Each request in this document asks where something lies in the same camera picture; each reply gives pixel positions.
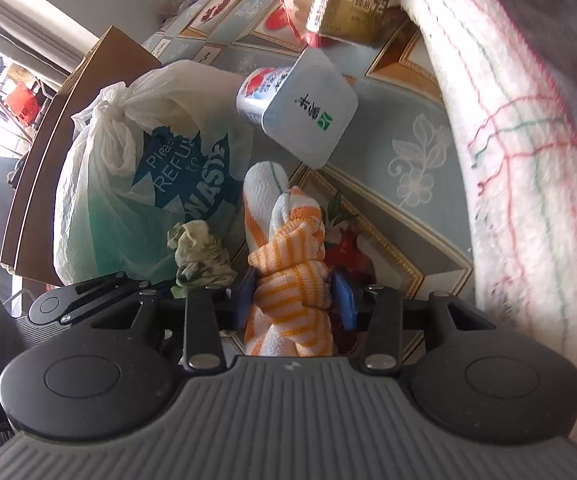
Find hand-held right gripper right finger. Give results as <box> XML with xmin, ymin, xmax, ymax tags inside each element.
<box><xmin>331</xmin><ymin>269</ymin><xmax>495</xmax><ymax>375</ymax></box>

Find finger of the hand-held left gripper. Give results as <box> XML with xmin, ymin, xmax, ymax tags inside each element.
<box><xmin>27</xmin><ymin>272</ymin><xmax>144</xmax><ymax>332</ymax></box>

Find white printed plastic bag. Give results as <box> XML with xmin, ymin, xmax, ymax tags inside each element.
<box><xmin>52</xmin><ymin>60</ymin><xmax>255</xmax><ymax>288</ymax></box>

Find crumpled green cloth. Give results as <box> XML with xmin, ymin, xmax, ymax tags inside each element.
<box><xmin>167</xmin><ymin>220</ymin><xmax>239</xmax><ymax>289</ymax></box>

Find orange striped white towel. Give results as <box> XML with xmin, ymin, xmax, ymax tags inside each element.
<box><xmin>242</xmin><ymin>160</ymin><xmax>334</xmax><ymax>358</ymax></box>

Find red hanging bag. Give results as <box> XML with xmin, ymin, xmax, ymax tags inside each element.
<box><xmin>6</xmin><ymin>81</ymin><xmax>39</xmax><ymax>126</ymax></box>

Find red wet wipes pack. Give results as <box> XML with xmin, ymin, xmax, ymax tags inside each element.
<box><xmin>263</xmin><ymin>0</ymin><xmax>341</xmax><ymax>50</ymax></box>

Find white square plastic tub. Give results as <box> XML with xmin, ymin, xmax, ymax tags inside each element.
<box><xmin>236</xmin><ymin>49</ymin><xmax>359</xmax><ymax>170</ymax></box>

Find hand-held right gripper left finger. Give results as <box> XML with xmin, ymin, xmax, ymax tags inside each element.
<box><xmin>128</xmin><ymin>266</ymin><xmax>259</xmax><ymax>372</ymax></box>

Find gold carton box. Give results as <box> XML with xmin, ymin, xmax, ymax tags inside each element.
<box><xmin>305</xmin><ymin>0</ymin><xmax>401</xmax><ymax>48</ymax></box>

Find grey quilt with plaid lining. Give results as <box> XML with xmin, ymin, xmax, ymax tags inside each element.
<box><xmin>398</xmin><ymin>0</ymin><xmax>577</xmax><ymax>411</ymax></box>

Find brown cardboard box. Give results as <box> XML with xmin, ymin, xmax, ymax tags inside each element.
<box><xmin>0</xmin><ymin>26</ymin><xmax>162</xmax><ymax>283</ymax></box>

